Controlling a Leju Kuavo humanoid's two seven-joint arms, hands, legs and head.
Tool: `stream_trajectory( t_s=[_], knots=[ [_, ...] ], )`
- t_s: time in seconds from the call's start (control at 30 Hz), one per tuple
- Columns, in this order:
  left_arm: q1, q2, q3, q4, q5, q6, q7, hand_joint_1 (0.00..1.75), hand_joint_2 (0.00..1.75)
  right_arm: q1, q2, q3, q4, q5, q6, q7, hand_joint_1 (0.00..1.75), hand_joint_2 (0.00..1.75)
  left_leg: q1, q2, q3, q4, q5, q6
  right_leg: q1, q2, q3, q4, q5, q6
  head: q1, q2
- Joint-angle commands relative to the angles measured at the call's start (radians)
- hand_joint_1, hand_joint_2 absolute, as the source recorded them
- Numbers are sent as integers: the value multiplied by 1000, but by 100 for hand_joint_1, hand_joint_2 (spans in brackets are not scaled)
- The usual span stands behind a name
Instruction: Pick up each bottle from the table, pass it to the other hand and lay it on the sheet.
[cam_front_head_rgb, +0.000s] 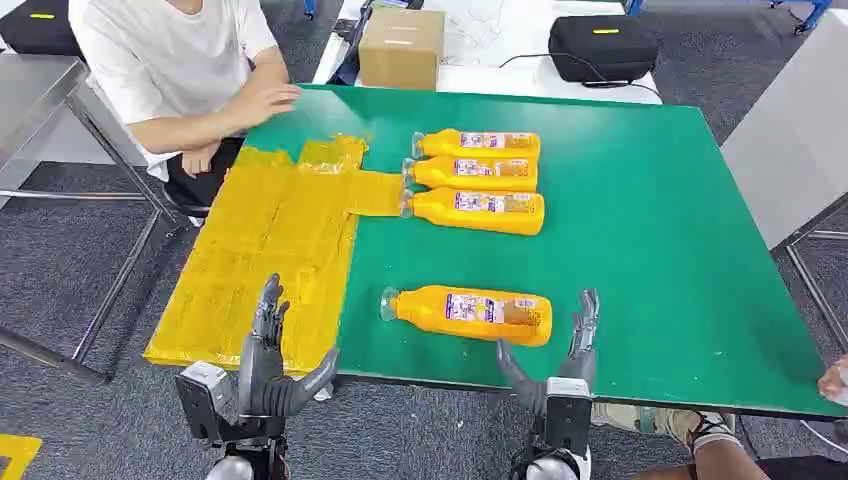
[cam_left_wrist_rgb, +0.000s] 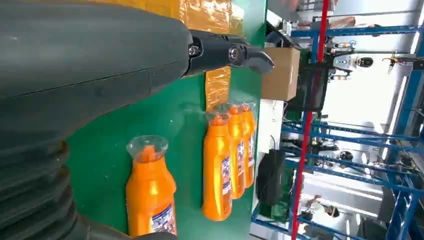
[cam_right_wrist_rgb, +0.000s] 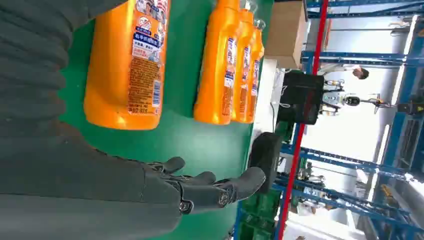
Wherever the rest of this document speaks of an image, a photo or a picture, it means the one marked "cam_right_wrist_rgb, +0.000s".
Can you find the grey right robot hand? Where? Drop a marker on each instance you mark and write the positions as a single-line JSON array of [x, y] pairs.
[[82, 198]]

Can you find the grey ribbed right robot arm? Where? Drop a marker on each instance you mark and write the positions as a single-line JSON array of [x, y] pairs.
[[30, 66]]

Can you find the green table mat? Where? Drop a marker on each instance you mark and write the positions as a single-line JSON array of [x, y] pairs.
[[185, 139]]

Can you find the green plastic crates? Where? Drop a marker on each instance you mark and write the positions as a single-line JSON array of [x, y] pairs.
[[258, 212]]

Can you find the black bag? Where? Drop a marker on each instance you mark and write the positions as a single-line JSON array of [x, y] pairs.
[[265, 155]]

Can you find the black monitor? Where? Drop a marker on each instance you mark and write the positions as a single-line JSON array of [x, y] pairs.
[[298, 96]]

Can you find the brown cardboard box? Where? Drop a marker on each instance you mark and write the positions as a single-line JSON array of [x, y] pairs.
[[285, 33]]

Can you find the white humanoid robot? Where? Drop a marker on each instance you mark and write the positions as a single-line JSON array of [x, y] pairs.
[[331, 98]]

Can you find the red pole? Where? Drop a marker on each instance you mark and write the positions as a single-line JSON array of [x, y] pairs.
[[320, 33]]

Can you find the person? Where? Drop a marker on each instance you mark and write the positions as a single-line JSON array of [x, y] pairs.
[[361, 73]]

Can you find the black box with yellow label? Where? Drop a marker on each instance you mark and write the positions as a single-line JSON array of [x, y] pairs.
[[410, 108]]

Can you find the blue metal frame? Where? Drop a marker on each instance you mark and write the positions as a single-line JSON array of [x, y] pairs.
[[351, 57]]

